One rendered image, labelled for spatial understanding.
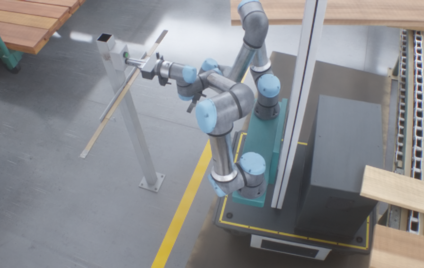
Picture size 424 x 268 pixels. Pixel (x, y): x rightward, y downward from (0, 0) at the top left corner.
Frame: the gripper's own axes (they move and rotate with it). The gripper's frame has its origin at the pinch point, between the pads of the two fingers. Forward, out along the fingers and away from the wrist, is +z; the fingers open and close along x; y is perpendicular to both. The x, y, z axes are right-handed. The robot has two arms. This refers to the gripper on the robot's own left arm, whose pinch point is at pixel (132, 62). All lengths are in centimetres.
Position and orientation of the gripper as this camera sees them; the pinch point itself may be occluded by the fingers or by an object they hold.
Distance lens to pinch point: 180.4
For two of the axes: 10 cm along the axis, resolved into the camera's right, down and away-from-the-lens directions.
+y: -0.4, -6.5, -7.6
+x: -3.6, 7.2, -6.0
